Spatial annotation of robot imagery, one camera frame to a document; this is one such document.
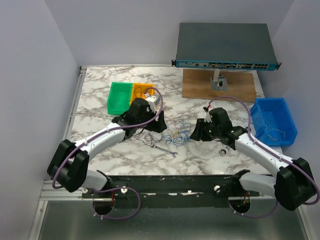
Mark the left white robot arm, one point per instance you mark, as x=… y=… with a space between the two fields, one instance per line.
x=69 y=165

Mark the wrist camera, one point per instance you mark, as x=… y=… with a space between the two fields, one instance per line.
x=153 y=101
x=207 y=118

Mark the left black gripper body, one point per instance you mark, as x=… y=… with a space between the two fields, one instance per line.
x=148 y=115

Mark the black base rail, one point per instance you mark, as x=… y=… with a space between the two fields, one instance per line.
x=168 y=192

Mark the green plastic bin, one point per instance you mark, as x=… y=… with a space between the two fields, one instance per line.
x=119 y=97

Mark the small open-end wrench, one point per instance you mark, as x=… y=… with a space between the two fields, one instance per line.
x=172 y=153

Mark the aluminium frame rail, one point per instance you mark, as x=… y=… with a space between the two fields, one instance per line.
x=47 y=192

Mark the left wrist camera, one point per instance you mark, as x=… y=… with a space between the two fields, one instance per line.
x=153 y=101

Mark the ratcheting combination wrench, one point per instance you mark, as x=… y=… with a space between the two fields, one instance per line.
x=223 y=151

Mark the grey network switch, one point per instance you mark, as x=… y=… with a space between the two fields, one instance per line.
x=231 y=46

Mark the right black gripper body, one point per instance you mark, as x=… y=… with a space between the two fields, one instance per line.
x=212 y=131

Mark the grey metal switch stand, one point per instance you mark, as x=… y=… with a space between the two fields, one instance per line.
x=218 y=82

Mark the blue plastic bin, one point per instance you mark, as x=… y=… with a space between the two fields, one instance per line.
x=272 y=122

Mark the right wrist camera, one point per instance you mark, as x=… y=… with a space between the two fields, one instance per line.
x=207 y=118

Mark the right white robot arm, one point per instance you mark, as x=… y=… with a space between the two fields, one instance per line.
x=290 y=181

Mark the brown wooden board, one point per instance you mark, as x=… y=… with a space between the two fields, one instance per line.
x=209 y=84

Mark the orange plastic bin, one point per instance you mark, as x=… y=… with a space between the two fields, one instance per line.
x=141 y=90

